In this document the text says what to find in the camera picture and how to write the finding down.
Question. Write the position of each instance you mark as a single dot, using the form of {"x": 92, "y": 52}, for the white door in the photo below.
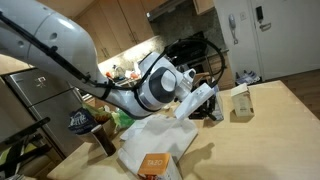
{"x": 288, "y": 33}

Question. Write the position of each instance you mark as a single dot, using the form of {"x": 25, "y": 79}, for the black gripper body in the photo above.
{"x": 205, "y": 110}

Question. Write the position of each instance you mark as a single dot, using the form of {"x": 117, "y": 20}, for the dark blue chip bag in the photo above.
{"x": 81, "y": 122}

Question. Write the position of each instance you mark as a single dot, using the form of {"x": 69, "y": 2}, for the white orange Tazo tea box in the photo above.
{"x": 158, "y": 166}

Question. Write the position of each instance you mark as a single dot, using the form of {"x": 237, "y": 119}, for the pair of sneakers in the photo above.
{"x": 247, "y": 78}

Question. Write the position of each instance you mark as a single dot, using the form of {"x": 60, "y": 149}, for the green bag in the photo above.
{"x": 119, "y": 117}

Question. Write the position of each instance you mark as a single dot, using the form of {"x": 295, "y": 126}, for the blue snack box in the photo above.
{"x": 217, "y": 105}

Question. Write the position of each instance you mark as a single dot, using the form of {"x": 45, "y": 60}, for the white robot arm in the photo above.
{"x": 38, "y": 35}

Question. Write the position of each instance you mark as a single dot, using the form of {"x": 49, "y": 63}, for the white paper bag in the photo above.
{"x": 155, "y": 134}

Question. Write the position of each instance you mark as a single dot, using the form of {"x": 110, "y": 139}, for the beige cardboard box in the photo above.
{"x": 242, "y": 102}

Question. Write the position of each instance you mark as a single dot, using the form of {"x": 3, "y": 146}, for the white wall phone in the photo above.
{"x": 232, "y": 25}

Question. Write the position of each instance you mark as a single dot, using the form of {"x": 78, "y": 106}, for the stainless steel refrigerator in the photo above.
{"x": 45, "y": 95}

